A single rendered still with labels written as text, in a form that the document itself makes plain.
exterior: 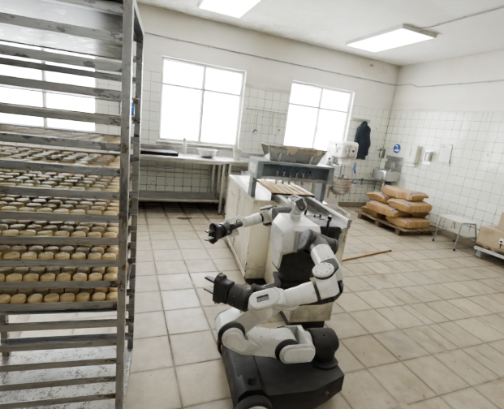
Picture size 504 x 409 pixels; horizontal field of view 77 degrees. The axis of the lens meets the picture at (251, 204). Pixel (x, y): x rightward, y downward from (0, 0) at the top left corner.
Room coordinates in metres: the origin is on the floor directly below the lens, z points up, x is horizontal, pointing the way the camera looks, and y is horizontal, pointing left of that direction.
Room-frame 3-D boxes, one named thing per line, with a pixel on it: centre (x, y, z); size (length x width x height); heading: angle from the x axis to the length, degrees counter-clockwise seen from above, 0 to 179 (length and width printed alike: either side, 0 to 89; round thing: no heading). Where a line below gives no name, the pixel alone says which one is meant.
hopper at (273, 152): (2.96, -0.32, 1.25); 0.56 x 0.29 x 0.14; 105
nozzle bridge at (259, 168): (2.96, -0.32, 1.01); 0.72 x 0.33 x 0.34; 105
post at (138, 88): (1.57, 0.59, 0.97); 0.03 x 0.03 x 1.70; 16
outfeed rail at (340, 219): (3.11, -0.43, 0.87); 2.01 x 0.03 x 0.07; 15
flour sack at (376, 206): (5.59, -2.41, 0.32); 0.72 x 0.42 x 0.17; 27
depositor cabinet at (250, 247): (3.42, -0.19, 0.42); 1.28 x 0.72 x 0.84; 15
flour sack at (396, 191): (5.63, -2.65, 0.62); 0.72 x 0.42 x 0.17; 29
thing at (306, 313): (2.47, -0.45, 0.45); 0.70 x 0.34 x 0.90; 15
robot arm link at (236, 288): (1.13, 0.04, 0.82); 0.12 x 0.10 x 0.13; 60
